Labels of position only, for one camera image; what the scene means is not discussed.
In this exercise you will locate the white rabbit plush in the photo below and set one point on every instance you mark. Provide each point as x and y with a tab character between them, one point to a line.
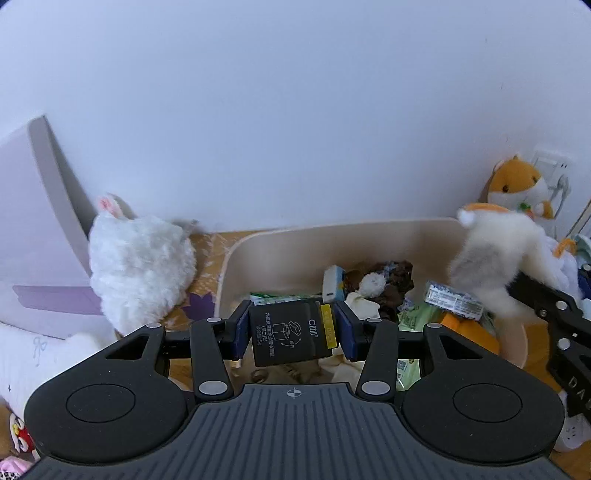
138	267

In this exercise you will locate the wooden desktop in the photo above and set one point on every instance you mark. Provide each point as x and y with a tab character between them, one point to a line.
538	350

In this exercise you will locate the orange hamster plush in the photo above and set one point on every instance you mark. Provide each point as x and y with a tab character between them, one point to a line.
517	180

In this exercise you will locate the purple white headboard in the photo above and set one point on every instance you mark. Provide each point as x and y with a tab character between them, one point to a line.
37	230

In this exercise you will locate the white wall socket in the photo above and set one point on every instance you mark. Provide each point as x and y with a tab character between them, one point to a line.
549	161

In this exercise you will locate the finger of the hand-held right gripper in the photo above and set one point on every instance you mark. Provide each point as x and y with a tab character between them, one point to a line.
585	273
554	302

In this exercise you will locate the pink cloth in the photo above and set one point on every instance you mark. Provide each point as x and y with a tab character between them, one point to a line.
14	468

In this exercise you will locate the blue cartoon tissue packet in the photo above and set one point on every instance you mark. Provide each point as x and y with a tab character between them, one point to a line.
333	281

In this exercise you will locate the pale blue quilt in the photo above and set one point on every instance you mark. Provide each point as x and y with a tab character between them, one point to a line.
582	249

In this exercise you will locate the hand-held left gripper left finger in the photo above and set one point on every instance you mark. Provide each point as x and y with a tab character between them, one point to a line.
240	330

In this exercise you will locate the white fluffy plush toy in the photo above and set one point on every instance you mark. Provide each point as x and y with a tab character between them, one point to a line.
494	258

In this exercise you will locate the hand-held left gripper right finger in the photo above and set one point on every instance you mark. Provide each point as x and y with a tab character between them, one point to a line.
345	330

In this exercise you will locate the white blue patterned tissue pack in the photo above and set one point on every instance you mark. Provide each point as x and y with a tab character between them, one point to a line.
455	297

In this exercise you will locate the green snack packet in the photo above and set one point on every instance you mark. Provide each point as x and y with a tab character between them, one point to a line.
418	316

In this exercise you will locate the orange plastic bottle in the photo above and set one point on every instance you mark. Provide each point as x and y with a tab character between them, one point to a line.
466	330

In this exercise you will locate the brown printed cloth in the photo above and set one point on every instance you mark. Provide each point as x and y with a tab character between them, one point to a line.
397	277

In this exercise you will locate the black box yellow stripe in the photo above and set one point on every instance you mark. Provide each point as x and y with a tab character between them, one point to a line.
286	332

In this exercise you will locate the beige plastic bin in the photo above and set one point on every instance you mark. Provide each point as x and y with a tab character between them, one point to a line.
286	249

